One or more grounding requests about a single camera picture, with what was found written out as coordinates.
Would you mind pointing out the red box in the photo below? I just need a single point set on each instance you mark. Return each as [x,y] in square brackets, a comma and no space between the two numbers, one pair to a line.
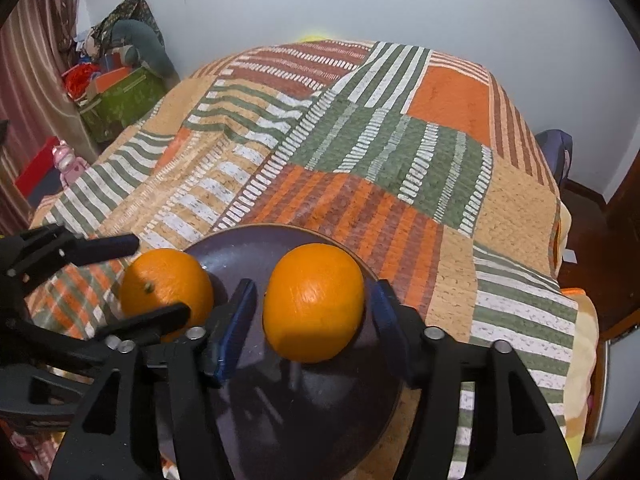
[37,168]

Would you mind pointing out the striped brown curtain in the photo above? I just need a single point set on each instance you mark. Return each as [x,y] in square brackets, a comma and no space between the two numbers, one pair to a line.
[37,46]

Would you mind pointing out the yellow blanket edge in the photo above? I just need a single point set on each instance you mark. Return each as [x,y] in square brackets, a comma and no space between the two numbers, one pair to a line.
[582,365]

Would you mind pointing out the patchwork striped bedspread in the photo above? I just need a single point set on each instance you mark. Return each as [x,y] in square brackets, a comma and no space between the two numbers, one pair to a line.
[415,160]

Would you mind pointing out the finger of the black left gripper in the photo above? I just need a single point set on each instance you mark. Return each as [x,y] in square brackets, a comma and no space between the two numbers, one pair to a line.
[150,326]
[57,246]

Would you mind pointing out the green cardboard box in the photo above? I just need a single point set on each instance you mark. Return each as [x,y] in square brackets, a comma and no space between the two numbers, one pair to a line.
[121,105]

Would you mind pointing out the blue backpack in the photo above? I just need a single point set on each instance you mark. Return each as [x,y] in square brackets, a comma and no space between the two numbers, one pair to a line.
[557,147]

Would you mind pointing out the pink toy figure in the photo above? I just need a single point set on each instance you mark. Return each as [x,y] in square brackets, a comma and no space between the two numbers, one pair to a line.
[70,166]

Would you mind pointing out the dark purple plate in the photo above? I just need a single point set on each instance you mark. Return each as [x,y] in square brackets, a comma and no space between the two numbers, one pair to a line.
[284,420]

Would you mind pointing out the camouflage fabric bag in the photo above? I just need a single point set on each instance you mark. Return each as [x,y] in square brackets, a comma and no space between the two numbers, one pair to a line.
[99,38]

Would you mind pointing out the orange fruit with stem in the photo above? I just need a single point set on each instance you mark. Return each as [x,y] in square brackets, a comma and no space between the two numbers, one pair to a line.
[164,276]

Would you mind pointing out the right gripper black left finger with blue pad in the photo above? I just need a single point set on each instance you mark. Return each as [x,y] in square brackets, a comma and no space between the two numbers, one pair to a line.
[114,431]

